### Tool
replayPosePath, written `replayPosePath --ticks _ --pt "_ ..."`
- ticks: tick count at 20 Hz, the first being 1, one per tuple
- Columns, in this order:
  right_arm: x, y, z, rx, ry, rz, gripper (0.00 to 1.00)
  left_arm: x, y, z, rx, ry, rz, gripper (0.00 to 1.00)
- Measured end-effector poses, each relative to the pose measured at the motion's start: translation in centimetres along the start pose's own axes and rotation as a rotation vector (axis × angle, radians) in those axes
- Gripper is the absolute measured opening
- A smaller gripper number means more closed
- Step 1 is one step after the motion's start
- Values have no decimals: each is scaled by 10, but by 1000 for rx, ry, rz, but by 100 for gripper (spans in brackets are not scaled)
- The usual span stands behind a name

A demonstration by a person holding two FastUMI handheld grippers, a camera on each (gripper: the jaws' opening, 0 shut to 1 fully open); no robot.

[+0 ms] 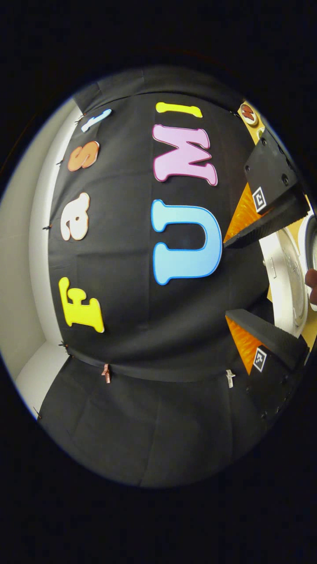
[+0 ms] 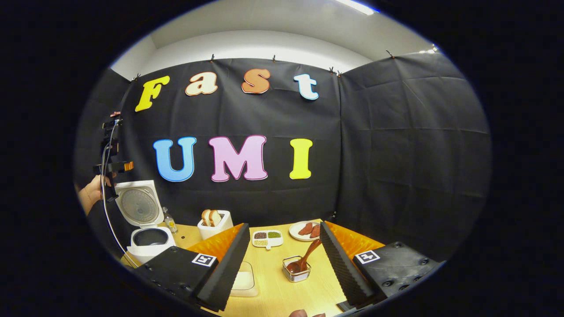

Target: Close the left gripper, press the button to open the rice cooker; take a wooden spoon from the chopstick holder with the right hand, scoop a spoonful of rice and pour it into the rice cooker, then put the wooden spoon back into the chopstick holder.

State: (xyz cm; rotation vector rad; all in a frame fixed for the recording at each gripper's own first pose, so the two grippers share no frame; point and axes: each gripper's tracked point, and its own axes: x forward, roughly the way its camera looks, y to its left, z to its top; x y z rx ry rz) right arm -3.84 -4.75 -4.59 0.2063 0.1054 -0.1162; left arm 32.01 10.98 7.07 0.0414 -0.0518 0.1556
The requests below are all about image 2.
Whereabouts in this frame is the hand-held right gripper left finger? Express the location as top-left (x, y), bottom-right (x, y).
top-left (134, 223), bottom-right (251, 312)

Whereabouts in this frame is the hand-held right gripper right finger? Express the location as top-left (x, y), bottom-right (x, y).
top-left (319, 221), bottom-right (445, 311)

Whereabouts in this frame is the clear container of rice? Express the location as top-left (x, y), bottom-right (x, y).
top-left (230, 261), bottom-right (259, 297)

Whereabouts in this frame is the brown wooden spoon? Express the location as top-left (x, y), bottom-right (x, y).
top-left (287, 239), bottom-right (322, 274)

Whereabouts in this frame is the metal wire chopstick holder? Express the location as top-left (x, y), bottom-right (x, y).
top-left (282, 255), bottom-right (312, 283)

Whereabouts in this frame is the white rice cooker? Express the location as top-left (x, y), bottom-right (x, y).
top-left (115, 180), bottom-right (177, 265)

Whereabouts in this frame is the white toaster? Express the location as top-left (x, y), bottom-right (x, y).
top-left (197, 210), bottom-right (234, 240)

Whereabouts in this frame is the white divided bean dish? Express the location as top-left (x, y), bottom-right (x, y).
top-left (252, 230), bottom-right (284, 250)

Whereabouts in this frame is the white round plate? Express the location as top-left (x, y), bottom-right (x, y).
top-left (289, 221), bottom-right (322, 242)

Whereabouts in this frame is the small clear glass bottle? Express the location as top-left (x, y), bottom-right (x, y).
top-left (162, 207), bottom-right (178, 234)

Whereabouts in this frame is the thin white cable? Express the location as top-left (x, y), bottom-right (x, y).
top-left (100, 123), bottom-right (139, 267)

